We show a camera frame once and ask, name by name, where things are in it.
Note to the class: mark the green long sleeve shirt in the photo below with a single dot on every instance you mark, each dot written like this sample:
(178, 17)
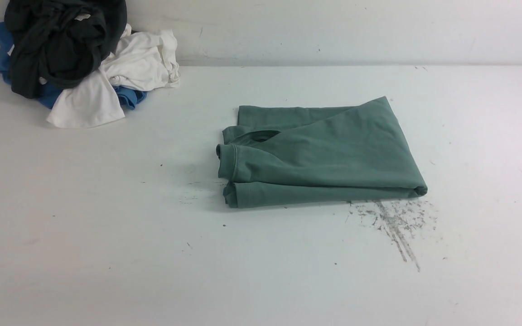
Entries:
(283, 156)

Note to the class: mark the white crumpled shirt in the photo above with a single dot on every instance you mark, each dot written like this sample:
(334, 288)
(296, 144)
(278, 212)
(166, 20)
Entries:
(142, 61)

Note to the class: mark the black crumpled garment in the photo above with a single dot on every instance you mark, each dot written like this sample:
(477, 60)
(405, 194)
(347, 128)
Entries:
(60, 41)

